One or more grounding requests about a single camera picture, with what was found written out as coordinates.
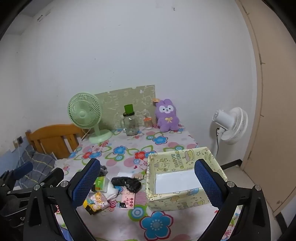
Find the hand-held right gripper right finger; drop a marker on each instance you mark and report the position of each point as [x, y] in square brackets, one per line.
[208, 185]

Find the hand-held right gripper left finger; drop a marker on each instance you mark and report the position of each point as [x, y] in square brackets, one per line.
[85, 183]

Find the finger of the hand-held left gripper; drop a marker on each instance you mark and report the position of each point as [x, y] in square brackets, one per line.
[55, 175]
[23, 169]

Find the green tissue pack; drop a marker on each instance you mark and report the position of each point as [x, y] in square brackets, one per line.
[100, 182]

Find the cartoon print packet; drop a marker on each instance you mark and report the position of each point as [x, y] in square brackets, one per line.
[97, 201]

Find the white sock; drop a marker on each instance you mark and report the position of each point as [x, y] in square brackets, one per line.
[112, 192]

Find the yellow patterned box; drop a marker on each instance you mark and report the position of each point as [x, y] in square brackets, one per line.
[175, 201]

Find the white foam pad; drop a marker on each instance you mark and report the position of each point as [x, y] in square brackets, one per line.
[123, 175]

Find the black soft pouch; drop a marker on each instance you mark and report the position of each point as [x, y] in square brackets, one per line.
[129, 184]

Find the grey plaid pillow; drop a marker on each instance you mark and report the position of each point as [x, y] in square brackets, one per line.
[39, 162]

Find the blue bed sheet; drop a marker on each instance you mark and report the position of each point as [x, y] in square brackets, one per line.
[7, 162]

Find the wooden bed headboard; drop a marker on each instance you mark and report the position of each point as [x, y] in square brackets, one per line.
[53, 134]

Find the pink dotted card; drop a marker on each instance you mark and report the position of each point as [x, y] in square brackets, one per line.
[128, 199]

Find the small brown card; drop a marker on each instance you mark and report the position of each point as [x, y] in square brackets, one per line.
[138, 177]

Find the floral tablecloth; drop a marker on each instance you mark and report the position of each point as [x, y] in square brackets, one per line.
[129, 150]

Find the white standing fan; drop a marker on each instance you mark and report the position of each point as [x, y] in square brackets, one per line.
[233, 125]

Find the green desk fan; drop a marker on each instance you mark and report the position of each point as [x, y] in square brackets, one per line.
[82, 113]

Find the glass jar mug green lid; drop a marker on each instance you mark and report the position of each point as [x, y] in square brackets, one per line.
[130, 126]

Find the purple plush rabbit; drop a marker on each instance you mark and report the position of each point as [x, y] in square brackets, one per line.
[166, 120]

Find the cotton swab jar orange lid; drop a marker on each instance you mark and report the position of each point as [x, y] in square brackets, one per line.
[148, 124]

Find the green patterned board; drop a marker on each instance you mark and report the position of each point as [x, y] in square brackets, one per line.
[115, 99]

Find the beige door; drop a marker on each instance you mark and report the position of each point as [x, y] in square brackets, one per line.
[277, 115]

